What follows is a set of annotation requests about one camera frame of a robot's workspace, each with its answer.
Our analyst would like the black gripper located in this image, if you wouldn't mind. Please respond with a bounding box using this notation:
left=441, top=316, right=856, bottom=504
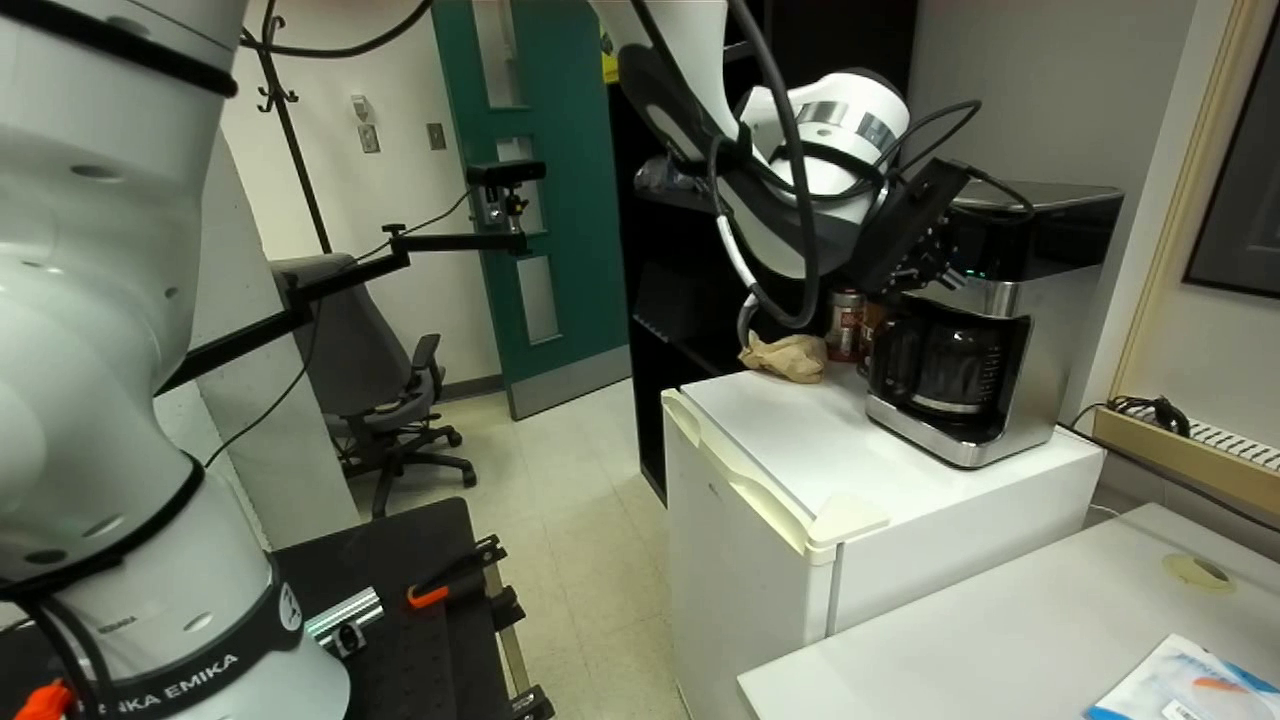
left=842, top=156, right=989, bottom=305

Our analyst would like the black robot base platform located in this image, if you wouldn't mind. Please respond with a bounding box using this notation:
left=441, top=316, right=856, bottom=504
left=0, top=492, right=557, bottom=720

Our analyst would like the glass coffee carafe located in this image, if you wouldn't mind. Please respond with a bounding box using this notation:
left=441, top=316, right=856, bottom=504
left=872, top=307, right=1011, bottom=421

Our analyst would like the black and steel coffee maker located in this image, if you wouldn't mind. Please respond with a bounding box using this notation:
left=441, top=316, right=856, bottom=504
left=860, top=178, right=1128, bottom=473

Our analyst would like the brown coffee can black lid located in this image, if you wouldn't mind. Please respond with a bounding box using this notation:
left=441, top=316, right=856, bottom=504
left=828, top=292, right=892, bottom=372

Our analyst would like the crumpled brown paper bag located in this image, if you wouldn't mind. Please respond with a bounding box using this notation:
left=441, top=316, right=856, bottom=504
left=736, top=327, right=840, bottom=394

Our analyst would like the white mini fridge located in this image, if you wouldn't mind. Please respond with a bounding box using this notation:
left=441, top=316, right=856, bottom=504
left=656, top=370, right=1113, bottom=720

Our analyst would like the green door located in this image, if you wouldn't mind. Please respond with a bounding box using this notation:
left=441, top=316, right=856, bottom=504
left=426, top=0, right=634, bottom=426

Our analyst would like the beige tape patch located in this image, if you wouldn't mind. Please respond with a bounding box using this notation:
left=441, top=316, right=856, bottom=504
left=1162, top=553, right=1236, bottom=597

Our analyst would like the white and blue pamphlet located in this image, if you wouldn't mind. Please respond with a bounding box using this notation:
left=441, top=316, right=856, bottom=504
left=1083, top=632, right=1280, bottom=720

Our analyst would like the grey and black office chair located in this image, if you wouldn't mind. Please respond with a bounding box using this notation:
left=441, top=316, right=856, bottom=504
left=272, top=251, right=481, bottom=519

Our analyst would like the orange and black clamp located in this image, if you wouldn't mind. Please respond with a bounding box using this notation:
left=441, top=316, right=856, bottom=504
left=404, top=532, right=510, bottom=616

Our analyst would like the black coat rack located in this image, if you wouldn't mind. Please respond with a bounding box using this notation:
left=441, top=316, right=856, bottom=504
left=237, top=0, right=336, bottom=257

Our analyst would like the silver aluminium bar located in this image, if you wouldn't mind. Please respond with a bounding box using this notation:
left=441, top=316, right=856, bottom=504
left=301, top=583, right=388, bottom=652

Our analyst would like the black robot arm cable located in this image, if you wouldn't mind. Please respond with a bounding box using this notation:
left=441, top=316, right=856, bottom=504
left=702, top=0, right=824, bottom=334

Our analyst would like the black plug and cable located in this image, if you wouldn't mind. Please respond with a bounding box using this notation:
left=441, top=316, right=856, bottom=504
left=1104, top=394, right=1196, bottom=440

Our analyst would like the grey window frame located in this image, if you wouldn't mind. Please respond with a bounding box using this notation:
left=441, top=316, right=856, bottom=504
left=1181, top=0, right=1280, bottom=302

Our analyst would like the beige wall cable raceway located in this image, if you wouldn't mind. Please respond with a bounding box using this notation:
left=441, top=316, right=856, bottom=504
left=1086, top=400, right=1280, bottom=529

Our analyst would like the black camera on mount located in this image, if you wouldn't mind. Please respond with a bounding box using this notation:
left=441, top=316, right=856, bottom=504
left=464, top=156, right=553, bottom=241

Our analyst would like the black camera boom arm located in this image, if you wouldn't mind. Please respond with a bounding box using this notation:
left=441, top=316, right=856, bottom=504
left=154, top=220, right=537, bottom=400

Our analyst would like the orange clamp handle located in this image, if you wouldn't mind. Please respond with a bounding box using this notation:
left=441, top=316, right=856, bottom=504
left=11, top=676, right=78, bottom=720

